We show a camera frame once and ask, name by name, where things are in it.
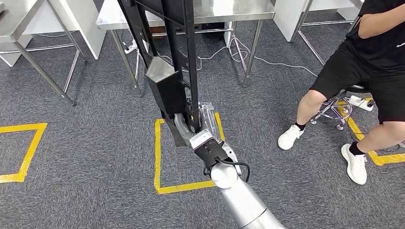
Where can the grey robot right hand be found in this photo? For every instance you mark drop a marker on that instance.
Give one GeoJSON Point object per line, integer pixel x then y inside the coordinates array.
{"type": "Point", "coordinates": [210, 121]}

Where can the long black plastic panel part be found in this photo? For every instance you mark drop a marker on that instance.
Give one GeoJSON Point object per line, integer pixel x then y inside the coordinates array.
{"type": "Point", "coordinates": [164, 88]}

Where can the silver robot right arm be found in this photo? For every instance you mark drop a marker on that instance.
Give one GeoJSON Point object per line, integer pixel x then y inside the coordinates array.
{"type": "Point", "coordinates": [243, 202]}

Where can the stainless steel workbench table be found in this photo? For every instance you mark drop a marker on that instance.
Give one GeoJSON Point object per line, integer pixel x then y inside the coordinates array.
{"type": "Point", "coordinates": [15, 19]}
{"type": "Point", "coordinates": [310, 47]}
{"type": "Point", "coordinates": [221, 11]}

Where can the yellow floor tape square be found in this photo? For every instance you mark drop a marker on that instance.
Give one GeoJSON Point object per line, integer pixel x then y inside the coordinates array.
{"type": "Point", "coordinates": [383, 159]}
{"type": "Point", "coordinates": [157, 158]}
{"type": "Point", "coordinates": [32, 151]}

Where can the white power strip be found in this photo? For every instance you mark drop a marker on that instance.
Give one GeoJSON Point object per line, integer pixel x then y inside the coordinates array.
{"type": "Point", "coordinates": [360, 102]}
{"type": "Point", "coordinates": [130, 48]}

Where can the chrome swivel stool black seat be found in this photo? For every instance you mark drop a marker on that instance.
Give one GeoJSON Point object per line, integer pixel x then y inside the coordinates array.
{"type": "Point", "coordinates": [332, 109]}

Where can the white partition panel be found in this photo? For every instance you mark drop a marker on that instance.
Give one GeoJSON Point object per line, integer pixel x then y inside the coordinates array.
{"type": "Point", "coordinates": [85, 31]}
{"type": "Point", "coordinates": [286, 19]}
{"type": "Point", "coordinates": [12, 53]}

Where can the person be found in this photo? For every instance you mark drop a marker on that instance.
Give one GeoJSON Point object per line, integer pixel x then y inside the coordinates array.
{"type": "Point", "coordinates": [379, 47]}

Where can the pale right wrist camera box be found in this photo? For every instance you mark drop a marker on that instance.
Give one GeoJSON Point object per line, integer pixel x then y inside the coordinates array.
{"type": "Point", "coordinates": [201, 139]}

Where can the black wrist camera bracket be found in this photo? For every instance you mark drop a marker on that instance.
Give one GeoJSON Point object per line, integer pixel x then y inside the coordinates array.
{"type": "Point", "coordinates": [210, 153]}

